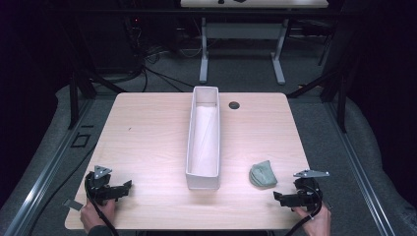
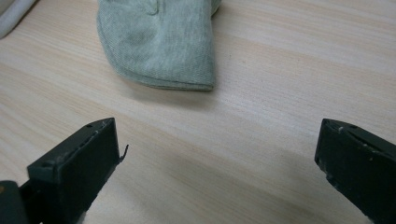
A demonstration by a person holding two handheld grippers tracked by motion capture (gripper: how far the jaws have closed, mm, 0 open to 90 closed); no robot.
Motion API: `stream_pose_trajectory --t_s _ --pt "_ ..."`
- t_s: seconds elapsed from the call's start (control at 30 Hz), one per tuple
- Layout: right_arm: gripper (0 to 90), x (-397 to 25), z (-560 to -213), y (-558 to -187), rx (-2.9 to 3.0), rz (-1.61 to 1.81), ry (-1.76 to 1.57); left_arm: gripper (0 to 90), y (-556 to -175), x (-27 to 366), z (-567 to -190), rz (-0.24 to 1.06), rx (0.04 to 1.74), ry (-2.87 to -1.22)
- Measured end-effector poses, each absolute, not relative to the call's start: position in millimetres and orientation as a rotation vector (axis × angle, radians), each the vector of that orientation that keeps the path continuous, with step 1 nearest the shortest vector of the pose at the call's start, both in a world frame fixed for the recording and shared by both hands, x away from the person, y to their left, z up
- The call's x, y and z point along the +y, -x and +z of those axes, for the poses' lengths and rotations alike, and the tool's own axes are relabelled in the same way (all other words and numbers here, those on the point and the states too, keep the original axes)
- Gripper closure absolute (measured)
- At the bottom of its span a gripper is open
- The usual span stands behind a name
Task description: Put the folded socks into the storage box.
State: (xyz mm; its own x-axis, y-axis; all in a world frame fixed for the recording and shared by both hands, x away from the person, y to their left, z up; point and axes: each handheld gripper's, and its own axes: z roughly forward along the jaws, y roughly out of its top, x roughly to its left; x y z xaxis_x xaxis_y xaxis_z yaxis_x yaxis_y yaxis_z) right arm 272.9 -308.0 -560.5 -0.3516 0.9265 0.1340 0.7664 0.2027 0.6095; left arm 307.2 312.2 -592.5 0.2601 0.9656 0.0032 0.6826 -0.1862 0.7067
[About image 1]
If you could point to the long white rectangular box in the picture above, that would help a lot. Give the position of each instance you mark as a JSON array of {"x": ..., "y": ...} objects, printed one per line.
[{"x": 203, "y": 141}]

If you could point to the person's right hand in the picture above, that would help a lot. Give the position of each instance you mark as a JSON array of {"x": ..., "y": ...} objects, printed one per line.
[{"x": 316, "y": 221}]

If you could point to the black metal frame post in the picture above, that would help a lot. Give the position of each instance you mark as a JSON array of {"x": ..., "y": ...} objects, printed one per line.
[
  {"x": 74, "y": 98},
  {"x": 341, "y": 98}
]

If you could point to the aluminium floor rail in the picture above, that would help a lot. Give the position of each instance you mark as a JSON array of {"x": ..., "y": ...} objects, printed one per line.
[
  {"x": 360, "y": 170},
  {"x": 39, "y": 183}
]

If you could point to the round grey table grommet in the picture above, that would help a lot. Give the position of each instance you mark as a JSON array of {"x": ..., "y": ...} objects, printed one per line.
[{"x": 234, "y": 105}]

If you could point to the white desk with metal legs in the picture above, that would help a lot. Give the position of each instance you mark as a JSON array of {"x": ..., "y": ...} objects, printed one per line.
[{"x": 242, "y": 31}]

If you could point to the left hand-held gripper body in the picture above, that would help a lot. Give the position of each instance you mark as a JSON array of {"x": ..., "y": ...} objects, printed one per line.
[{"x": 100, "y": 190}]

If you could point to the person's left hand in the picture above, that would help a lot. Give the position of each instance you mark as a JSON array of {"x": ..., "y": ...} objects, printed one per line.
[{"x": 93, "y": 214}]

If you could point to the folded green cloth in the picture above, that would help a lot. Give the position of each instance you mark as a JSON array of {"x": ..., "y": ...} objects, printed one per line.
[{"x": 262, "y": 175}]

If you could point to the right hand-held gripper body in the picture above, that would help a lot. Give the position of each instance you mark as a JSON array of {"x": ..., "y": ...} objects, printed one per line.
[{"x": 306, "y": 191}]

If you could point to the small grey metal piece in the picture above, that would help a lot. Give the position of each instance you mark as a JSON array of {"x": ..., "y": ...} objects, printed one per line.
[{"x": 72, "y": 204}]

